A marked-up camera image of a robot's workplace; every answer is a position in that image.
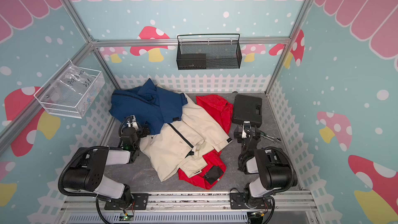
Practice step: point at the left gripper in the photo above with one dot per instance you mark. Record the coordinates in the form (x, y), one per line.
(138, 131)

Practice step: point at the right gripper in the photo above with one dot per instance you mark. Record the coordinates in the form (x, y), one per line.
(246, 134)

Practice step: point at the blue jacket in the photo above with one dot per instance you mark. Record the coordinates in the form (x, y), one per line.
(151, 105)

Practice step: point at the beige jacket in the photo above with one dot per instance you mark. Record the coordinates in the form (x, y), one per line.
(183, 144)

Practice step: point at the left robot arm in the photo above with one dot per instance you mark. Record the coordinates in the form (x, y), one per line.
(84, 174)

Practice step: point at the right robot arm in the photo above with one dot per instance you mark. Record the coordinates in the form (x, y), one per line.
(273, 166)

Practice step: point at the red jacket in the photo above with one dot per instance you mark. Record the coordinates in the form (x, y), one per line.
(221, 111)

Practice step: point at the screwdriver tool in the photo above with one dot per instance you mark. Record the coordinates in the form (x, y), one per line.
(270, 138)

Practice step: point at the black plastic case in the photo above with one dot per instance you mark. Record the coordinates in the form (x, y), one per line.
(247, 108)

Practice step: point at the black box in basket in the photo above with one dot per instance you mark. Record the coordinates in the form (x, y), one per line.
(191, 61)

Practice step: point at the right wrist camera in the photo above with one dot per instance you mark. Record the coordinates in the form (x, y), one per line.
(246, 133)

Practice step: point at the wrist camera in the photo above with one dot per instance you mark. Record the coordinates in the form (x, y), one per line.
(131, 122)
(246, 133)

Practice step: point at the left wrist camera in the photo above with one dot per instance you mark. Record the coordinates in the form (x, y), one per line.
(131, 122)

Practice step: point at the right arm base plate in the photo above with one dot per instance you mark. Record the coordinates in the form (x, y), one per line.
(240, 200)

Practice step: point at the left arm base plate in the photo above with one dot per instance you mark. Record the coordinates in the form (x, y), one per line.
(136, 201)

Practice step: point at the clear wire wall basket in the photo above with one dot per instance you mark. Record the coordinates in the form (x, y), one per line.
(40, 94)

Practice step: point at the black mesh wall basket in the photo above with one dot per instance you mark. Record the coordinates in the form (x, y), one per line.
(222, 50)

